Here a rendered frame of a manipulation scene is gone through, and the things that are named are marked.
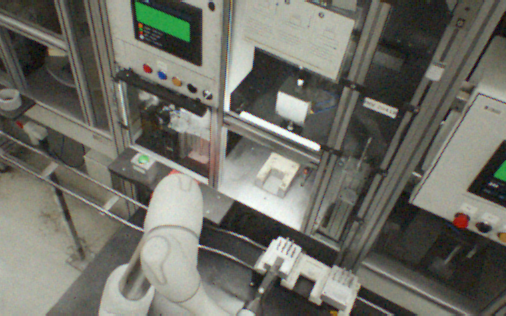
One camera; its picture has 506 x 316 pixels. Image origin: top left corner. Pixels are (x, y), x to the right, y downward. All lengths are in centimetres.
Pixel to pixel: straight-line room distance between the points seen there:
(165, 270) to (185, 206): 18
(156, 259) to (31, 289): 182
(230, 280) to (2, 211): 166
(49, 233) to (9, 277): 31
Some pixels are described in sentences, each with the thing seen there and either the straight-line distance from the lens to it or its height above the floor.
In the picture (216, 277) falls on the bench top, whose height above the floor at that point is 68.
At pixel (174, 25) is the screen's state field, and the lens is 148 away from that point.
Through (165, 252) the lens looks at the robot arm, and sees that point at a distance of 112.
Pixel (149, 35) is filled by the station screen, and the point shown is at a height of 158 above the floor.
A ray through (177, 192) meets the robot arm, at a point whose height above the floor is 149.
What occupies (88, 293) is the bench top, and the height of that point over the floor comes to 68.
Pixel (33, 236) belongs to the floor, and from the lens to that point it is 306.
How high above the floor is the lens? 249
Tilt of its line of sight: 49 degrees down
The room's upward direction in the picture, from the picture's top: 8 degrees clockwise
